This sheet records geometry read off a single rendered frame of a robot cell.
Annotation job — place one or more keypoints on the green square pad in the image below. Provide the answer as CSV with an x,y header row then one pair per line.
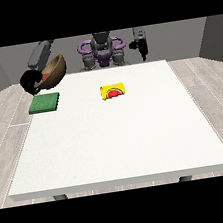
x,y
44,103

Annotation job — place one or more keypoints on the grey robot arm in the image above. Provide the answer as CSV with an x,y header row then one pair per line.
x,y
138,33
39,56

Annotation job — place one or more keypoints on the grey robot trunk purple rings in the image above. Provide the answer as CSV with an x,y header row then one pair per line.
x,y
102,52

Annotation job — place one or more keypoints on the dark table leg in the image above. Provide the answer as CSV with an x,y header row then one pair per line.
x,y
185,178
60,197

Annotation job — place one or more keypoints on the brown wooden bowl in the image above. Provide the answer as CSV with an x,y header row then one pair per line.
x,y
54,71

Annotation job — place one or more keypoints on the small red ball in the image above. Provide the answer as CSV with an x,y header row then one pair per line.
x,y
45,76

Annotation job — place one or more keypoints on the yellow cup with melon print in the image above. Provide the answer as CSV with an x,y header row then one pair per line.
x,y
113,91

